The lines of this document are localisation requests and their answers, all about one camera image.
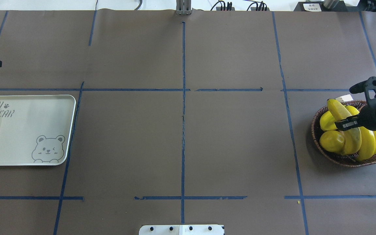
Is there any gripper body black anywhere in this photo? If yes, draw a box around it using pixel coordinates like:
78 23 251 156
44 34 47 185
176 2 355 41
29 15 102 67
358 102 376 131

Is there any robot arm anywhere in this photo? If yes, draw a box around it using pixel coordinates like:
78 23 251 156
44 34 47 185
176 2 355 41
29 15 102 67
335 98 376 131

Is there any basket paper tag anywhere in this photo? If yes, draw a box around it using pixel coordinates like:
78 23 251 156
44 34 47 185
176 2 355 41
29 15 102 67
335 94 354 103

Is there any brown wicker basket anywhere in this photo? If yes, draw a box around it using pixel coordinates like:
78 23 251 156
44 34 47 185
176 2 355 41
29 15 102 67
310 99 376 167

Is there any yellow lemon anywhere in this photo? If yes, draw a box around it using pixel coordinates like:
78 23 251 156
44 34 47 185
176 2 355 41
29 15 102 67
319 130 346 153

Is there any cream bear tray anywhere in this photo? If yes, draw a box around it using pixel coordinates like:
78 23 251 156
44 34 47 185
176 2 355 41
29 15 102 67
0 95 77 166

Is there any black power strip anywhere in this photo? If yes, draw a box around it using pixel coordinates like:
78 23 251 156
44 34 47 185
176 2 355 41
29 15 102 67
211 0 235 11
247 1 270 11

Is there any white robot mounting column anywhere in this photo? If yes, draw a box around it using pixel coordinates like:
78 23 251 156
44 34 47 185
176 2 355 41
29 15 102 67
138 224 225 235

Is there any aluminium frame post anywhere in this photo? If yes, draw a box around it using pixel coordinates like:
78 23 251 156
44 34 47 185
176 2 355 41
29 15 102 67
176 0 192 15

